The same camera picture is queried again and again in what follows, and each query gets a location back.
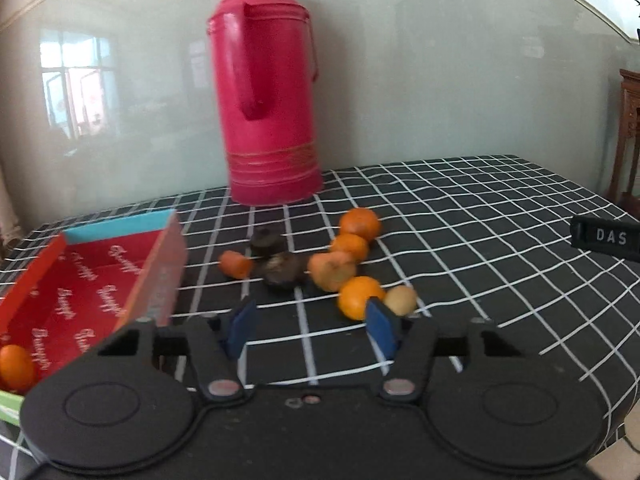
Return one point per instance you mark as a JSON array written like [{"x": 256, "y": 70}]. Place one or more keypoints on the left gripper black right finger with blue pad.
[{"x": 409, "y": 343}]

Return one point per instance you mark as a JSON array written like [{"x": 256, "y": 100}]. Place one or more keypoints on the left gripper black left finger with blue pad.
[{"x": 214, "y": 345}]

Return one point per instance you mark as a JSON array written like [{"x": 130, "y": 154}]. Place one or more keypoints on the carrot piece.
[{"x": 235, "y": 265}]

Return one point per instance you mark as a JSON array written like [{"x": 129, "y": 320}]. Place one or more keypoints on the large orange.
[{"x": 16, "y": 368}]

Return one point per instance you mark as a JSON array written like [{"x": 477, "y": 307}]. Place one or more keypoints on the yellow green small fruit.
[{"x": 402, "y": 300}]

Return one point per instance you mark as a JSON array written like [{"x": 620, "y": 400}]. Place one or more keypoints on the orange middle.
[{"x": 354, "y": 295}]

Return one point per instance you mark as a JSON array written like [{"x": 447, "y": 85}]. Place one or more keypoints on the dark mangosteen front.
[{"x": 283, "y": 271}]

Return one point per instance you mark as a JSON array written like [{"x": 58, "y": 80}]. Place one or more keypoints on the dark mangosteen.
[
  {"x": 266, "y": 242},
  {"x": 283, "y": 271}
]

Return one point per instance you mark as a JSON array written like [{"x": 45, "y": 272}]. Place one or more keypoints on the yellow orange cut fruit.
[{"x": 331, "y": 270}]

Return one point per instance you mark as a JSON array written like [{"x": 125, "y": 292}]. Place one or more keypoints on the dark mangosteen back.
[{"x": 266, "y": 242}]

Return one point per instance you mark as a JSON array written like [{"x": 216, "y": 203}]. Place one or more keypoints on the black white checked tablecloth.
[{"x": 476, "y": 237}]

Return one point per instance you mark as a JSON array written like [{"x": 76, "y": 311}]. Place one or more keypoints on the small orange upper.
[{"x": 352, "y": 244}]

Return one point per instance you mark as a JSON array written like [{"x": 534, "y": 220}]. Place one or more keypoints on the orange far top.
[{"x": 362, "y": 222}]

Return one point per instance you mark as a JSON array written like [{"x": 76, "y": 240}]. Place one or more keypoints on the colourful red cardboard tray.
[{"x": 91, "y": 280}]

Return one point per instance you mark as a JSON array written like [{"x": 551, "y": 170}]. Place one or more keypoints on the beige curtain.
[{"x": 10, "y": 225}]

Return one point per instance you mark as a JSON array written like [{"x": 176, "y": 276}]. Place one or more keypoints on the brown wooden side stand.
[{"x": 627, "y": 135}]

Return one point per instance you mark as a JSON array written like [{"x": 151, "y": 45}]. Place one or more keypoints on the pink thermos flask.
[{"x": 265, "y": 64}]

